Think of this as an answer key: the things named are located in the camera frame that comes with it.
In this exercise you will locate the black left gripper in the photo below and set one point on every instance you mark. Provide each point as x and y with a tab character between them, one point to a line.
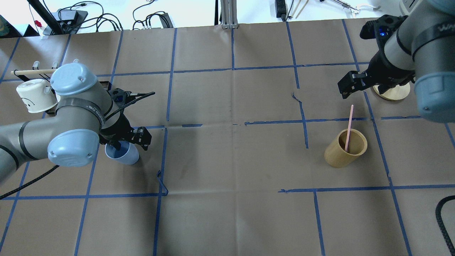
120	128

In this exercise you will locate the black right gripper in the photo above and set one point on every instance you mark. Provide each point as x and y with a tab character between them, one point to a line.
382	71

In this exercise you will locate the light blue plastic cup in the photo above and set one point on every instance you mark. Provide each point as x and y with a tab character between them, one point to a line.
123	152

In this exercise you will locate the pink chopstick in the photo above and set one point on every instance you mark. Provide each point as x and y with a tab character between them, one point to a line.
351	113

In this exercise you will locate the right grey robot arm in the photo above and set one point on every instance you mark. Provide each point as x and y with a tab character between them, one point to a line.
417	48

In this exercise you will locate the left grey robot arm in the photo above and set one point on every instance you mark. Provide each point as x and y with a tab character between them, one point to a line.
86	116

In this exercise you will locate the wooden mug tree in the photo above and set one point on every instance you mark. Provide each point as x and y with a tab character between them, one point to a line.
398	93

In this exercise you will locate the bamboo chopstick holder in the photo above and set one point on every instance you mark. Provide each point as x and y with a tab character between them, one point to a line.
348	146

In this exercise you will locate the black power adapter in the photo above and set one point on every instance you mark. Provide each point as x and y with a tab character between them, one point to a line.
281	9

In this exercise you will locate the white smiley mug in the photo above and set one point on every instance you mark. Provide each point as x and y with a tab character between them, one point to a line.
37	95

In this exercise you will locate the black wire cup rack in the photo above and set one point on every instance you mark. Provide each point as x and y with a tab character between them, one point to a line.
68	80

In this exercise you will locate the aluminium frame post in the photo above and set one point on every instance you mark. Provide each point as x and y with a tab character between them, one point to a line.
228	10

